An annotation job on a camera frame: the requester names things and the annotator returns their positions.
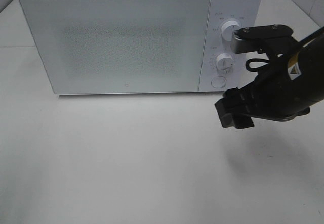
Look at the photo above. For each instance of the white microwave oven body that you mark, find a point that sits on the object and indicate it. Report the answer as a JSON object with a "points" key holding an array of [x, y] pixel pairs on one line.
{"points": [[233, 4]]}

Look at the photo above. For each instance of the white microwave door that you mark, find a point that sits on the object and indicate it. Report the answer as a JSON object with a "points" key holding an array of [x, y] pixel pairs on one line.
{"points": [[119, 46]]}

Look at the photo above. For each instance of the upper white power knob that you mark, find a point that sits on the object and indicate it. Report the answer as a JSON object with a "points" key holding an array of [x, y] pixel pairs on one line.
{"points": [[228, 27]]}

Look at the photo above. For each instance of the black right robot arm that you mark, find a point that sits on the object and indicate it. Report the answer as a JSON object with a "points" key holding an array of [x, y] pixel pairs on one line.
{"points": [[306, 67]]}

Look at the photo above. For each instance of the round door release button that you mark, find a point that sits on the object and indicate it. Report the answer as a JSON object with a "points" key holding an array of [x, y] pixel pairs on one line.
{"points": [[218, 82]]}

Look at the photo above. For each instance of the white timer knob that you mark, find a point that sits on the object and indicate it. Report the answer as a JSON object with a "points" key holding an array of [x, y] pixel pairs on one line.
{"points": [[224, 62]]}

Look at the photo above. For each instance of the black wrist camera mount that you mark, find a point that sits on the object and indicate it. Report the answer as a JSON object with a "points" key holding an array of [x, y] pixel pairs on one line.
{"points": [[272, 40]]}

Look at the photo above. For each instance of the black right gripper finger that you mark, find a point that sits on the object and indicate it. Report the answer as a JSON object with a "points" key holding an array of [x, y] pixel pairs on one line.
{"points": [[235, 97], [229, 119]]}

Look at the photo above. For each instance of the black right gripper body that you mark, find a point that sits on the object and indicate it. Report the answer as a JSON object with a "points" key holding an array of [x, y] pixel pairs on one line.
{"points": [[271, 96]]}

